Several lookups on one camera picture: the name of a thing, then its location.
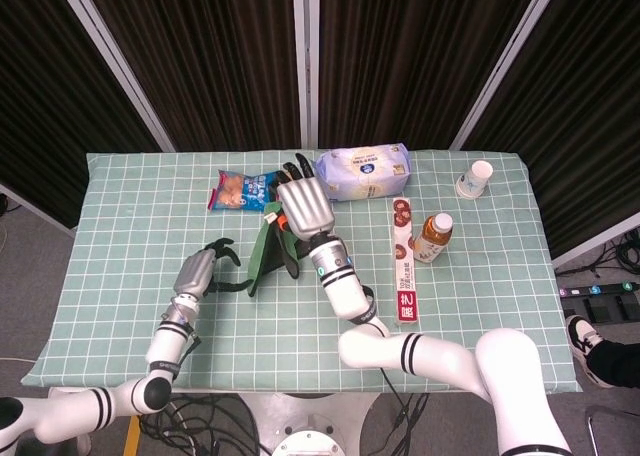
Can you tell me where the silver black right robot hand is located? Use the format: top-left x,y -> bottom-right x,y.
272,151 -> 336,281

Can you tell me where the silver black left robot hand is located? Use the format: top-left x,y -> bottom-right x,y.
172,237 -> 254,300

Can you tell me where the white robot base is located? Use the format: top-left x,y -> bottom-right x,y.
239,391 -> 381,456

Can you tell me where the blue snack bag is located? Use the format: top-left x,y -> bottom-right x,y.
207,169 -> 281,212

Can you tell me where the lavender tissue pack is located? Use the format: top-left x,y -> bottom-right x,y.
312,143 -> 413,203

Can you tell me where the green checked tablecloth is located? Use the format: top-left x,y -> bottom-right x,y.
19,149 -> 582,395

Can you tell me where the long white cling film box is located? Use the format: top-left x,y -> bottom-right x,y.
391,196 -> 422,327

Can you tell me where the tea bottle white cap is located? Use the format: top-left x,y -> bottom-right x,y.
412,212 -> 454,265

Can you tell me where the white paper cup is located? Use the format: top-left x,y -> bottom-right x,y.
454,159 -> 494,199

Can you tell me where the black trouser leg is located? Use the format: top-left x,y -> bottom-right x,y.
587,339 -> 640,390

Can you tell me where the white partition post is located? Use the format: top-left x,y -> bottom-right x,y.
52,0 -> 176,152
449,0 -> 574,151
292,0 -> 320,150

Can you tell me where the black floor cable bundle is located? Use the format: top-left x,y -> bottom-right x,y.
139,393 -> 261,456

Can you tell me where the thin black floor cable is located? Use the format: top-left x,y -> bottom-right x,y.
382,390 -> 431,456

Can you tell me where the black cable tangle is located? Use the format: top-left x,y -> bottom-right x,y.
574,228 -> 640,277

